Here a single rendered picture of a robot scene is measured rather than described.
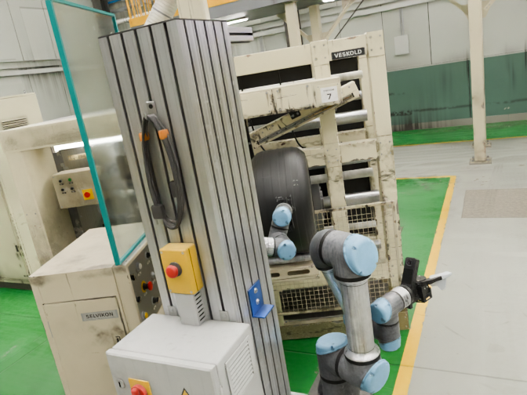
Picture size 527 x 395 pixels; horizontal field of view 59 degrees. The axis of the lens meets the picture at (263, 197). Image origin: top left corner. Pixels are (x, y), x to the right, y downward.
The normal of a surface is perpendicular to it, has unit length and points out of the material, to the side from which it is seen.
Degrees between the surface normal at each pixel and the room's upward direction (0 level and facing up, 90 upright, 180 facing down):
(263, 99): 90
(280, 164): 34
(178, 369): 90
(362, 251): 82
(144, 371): 90
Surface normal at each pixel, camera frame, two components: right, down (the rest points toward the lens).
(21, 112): 0.90, -0.03
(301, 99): -0.07, 0.28
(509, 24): -0.42, 0.30
